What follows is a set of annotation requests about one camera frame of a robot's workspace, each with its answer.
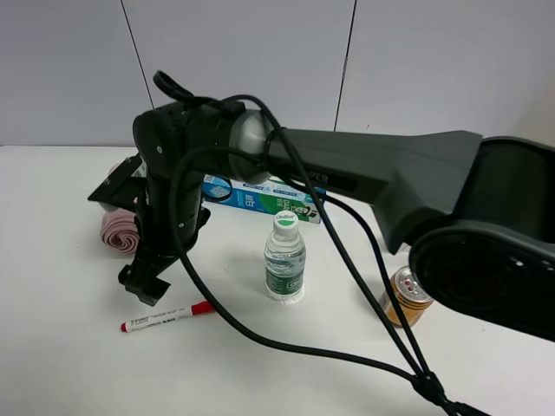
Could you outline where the clear water bottle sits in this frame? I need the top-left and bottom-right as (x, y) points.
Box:
(264, 211), (306, 304)

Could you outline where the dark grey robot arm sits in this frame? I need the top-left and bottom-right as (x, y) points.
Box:
(120, 101), (554, 340)

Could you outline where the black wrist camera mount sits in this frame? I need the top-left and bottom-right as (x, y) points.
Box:
(88, 154), (147, 212)

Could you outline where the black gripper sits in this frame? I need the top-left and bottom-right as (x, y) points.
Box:
(118, 172), (205, 306)

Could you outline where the blue green toothpaste box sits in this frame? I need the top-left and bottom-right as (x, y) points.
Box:
(203, 175), (321, 224)

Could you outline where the red white marker pen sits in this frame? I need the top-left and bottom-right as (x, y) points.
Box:
(120, 301), (215, 333)

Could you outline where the rolled pink towel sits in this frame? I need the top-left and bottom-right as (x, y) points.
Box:
(99, 162), (144, 257)

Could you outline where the gold drink can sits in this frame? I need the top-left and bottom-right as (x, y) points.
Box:
(379, 266), (434, 328)

